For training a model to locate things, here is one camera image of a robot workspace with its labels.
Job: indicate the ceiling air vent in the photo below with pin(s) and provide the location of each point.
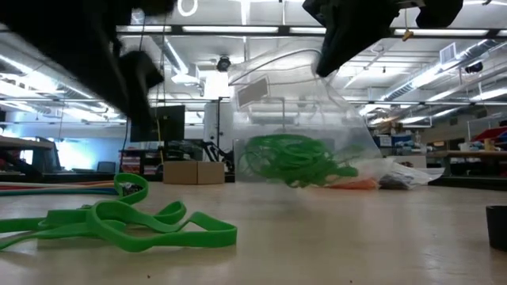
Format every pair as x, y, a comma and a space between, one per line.
447, 52

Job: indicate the black rubber band pile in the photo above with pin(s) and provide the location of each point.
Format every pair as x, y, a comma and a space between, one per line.
396, 182

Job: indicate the yellow hanging hook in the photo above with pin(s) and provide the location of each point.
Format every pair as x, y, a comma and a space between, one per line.
408, 35

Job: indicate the clear plastic zip bag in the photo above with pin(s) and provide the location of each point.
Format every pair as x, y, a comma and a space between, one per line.
348, 184
416, 172
285, 103

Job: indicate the small black round object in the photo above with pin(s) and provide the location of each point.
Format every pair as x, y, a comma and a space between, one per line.
498, 227

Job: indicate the black flat monitor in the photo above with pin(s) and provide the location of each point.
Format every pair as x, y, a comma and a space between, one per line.
170, 122

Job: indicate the black dome camera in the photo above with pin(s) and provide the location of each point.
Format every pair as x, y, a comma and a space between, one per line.
224, 64

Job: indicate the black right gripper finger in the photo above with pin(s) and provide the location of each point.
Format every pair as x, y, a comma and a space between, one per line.
348, 39

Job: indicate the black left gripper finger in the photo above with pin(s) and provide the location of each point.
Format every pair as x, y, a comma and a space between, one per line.
140, 75

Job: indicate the white hot dog sign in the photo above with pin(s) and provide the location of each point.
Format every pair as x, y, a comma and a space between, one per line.
408, 160

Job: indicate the black ceiling speaker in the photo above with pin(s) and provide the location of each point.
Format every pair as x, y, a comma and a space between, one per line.
474, 67

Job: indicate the red bin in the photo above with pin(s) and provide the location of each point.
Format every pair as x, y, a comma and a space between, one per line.
491, 134

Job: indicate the long wooden workbench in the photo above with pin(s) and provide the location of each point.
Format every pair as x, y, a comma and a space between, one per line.
467, 154

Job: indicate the dark grey chair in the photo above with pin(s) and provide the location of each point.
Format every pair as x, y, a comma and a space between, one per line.
106, 166

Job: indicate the green rubber band pile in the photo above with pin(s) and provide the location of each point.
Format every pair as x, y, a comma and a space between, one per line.
178, 240

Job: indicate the wooden table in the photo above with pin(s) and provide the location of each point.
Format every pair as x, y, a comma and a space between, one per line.
24, 142

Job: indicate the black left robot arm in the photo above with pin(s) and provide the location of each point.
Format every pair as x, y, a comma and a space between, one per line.
35, 16

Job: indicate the small brown cardboard box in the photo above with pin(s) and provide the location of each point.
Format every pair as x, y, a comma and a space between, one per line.
194, 172

